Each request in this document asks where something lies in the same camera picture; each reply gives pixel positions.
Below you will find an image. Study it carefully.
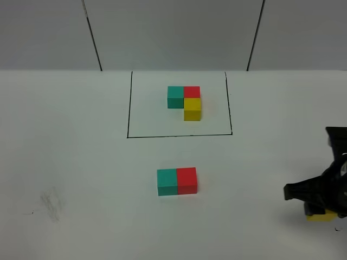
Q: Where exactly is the red template cube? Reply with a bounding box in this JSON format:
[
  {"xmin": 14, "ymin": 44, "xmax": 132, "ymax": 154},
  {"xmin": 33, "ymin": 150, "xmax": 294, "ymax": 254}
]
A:
[{"xmin": 184, "ymin": 86, "xmax": 201, "ymax": 99}]

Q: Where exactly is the white template sheet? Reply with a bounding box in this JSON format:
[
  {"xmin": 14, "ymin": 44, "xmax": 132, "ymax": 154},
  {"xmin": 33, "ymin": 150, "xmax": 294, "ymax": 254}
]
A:
[{"xmin": 127, "ymin": 71, "xmax": 233, "ymax": 139}]

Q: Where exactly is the yellow template cube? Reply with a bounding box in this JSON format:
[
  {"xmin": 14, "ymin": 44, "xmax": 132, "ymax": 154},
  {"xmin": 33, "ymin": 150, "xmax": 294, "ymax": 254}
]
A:
[{"xmin": 184, "ymin": 98, "xmax": 202, "ymax": 121}]

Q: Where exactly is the green template cube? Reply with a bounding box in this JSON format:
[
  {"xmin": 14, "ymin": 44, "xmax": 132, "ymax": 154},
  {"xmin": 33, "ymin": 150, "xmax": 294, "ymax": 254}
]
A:
[{"xmin": 167, "ymin": 86, "xmax": 184, "ymax": 109}]

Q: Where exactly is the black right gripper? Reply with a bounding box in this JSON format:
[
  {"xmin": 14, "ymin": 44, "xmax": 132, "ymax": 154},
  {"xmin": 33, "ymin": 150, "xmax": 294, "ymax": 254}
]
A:
[{"xmin": 284, "ymin": 127, "xmax": 346, "ymax": 218}]

